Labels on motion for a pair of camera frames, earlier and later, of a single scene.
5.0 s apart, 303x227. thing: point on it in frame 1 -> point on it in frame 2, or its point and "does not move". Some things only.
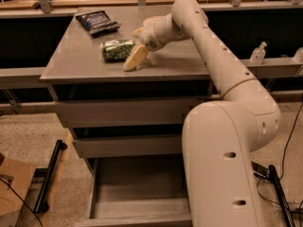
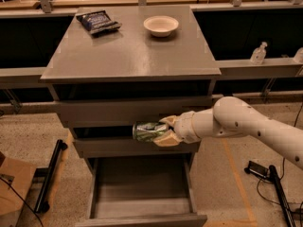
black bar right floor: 286,210 does not move
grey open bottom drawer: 147,191 does not move
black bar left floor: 41,205 does not move
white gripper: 149,36 -> 184,127
